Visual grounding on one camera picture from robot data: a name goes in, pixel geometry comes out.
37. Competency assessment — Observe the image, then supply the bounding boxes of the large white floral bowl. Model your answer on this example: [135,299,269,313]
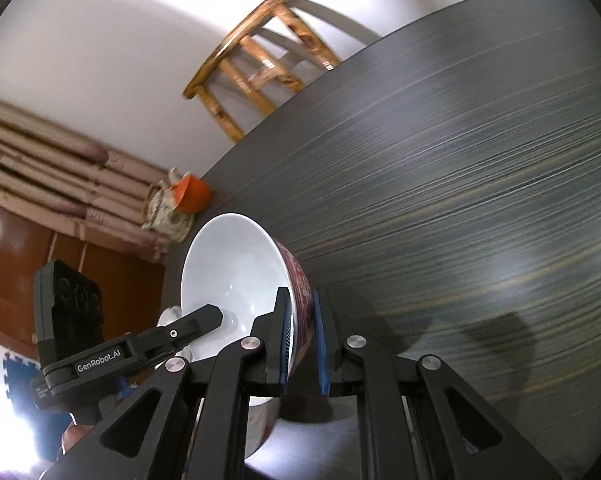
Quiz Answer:
[180,211,315,461]

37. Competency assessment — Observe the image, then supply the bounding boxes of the beige patterned curtain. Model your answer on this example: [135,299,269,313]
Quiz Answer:
[0,101,170,262]

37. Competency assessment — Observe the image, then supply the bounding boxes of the orange lidded tea cup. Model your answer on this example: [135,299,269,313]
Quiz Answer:
[171,174,212,214]

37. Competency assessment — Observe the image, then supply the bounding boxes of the large white floral plate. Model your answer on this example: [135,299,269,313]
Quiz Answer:
[157,306,194,362]

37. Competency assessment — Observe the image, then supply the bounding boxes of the floral ceramic teapot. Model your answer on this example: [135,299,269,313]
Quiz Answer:
[141,167,194,244]

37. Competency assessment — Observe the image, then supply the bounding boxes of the bamboo wooden chair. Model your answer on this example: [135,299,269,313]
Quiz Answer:
[182,0,341,143]

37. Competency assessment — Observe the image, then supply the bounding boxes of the left hand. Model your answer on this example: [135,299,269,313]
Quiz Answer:
[58,422,94,457]

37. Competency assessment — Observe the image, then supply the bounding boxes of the brown wooden door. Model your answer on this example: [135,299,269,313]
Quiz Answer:
[0,207,166,359]

